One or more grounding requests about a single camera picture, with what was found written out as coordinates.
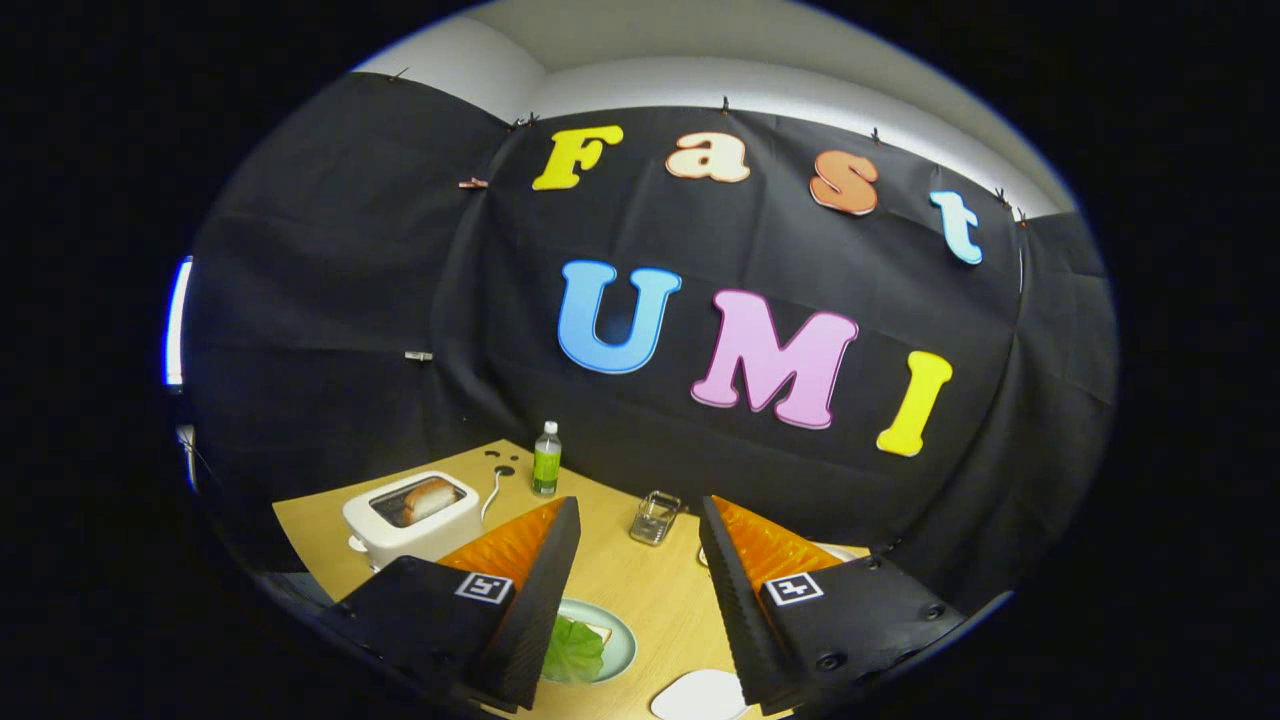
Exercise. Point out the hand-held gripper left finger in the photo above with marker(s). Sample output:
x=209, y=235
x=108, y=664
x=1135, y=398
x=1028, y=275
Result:
x=540, y=610

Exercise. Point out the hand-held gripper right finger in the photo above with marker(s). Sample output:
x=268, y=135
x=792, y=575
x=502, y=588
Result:
x=735, y=610

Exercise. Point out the plain bread slice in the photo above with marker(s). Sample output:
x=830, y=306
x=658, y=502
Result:
x=600, y=632

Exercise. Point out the green label plastic bottle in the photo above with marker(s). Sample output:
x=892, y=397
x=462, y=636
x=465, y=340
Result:
x=546, y=465

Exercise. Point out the pale green round plate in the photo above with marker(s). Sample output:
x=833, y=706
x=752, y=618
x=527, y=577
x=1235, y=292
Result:
x=622, y=640

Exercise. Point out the white toaster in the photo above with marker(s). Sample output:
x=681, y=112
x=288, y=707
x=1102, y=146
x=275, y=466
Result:
x=400, y=540

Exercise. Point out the black backdrop cloth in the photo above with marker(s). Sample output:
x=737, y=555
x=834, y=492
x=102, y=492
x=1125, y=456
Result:
x=350, y=280

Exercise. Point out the white square plate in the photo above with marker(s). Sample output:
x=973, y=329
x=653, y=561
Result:
x=700, y=697

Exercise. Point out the green lettuce leaf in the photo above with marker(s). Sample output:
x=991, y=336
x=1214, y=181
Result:
x=572, y=652

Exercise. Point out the toasted bread slice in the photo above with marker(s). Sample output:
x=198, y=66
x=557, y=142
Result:
x=430, y=498

